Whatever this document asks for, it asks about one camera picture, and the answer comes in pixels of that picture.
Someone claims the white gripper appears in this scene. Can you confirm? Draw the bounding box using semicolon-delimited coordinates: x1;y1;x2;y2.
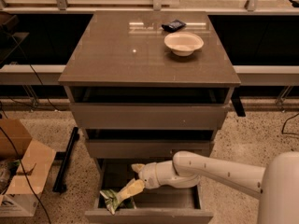
117;162;160;202

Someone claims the green jalapeno chip bag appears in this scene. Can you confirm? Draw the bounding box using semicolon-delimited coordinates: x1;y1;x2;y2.
100;189;135;215

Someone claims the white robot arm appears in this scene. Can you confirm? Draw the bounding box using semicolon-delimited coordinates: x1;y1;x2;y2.
117;151;299;224

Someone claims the bottom grey drawer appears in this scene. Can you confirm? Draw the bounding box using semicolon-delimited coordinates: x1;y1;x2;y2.
85;159;213;224

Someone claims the grey drawer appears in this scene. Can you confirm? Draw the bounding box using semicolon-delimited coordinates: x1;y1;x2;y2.
85;159;213;224
85;129;216;159
65;86;233;130

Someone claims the middle grey drawer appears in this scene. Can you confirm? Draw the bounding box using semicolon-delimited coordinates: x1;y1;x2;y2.
85;129;216;159

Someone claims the top grey drawer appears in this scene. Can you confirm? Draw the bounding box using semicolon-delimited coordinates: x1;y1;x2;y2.
65;86;233;130

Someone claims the grey drawer cabinet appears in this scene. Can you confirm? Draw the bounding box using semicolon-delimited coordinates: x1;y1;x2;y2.
57;10;241;224

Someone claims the black metal floor bar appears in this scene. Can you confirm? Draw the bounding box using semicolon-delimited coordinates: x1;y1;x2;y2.
52;127;79;193

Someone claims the open cardboard box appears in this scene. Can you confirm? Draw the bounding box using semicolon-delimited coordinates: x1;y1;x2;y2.
0;119;56;217

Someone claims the black table leg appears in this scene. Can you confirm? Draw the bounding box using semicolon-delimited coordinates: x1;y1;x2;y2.
231;88;246;117

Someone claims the white paper bowl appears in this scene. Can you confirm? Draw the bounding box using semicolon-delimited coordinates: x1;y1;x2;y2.
164;32;204;57

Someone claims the dark blue snack pouch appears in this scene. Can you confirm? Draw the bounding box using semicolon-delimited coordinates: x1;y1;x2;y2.
162;20;186;33

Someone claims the black cable on left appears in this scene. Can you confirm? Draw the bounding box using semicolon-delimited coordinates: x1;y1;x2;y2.
0;31;60;224

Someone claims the black cable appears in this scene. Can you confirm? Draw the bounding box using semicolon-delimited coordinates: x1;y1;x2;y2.
0;31;60;224
281;111;299;137

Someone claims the black cable on right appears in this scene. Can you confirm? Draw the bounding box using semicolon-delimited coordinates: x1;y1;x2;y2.
281;111;299;137

